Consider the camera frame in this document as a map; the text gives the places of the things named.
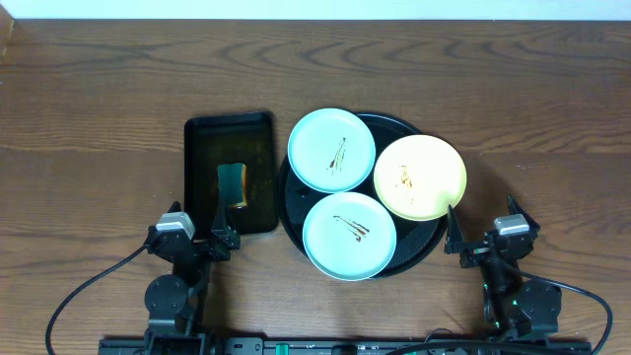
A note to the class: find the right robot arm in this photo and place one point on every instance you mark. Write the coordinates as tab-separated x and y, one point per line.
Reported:
521	310

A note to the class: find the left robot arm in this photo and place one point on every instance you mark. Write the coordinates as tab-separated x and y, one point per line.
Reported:
176	301

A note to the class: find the yellow plate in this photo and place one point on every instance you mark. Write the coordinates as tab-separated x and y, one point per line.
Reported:
419	177

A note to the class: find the black rectangular water tray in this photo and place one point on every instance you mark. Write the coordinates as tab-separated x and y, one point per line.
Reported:
212	141

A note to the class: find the round black tray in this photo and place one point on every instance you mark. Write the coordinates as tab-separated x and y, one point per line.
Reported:
415	240

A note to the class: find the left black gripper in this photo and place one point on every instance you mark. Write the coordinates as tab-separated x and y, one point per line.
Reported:
198	248

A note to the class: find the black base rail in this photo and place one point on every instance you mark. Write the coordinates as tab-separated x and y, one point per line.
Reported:
258	346

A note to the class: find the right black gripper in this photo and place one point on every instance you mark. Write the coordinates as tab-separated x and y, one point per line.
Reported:
486	248

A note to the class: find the light blue plate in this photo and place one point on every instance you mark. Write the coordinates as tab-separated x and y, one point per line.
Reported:
331	150
349	236

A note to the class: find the yellow and green sponge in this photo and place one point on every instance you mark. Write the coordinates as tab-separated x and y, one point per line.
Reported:
232	185

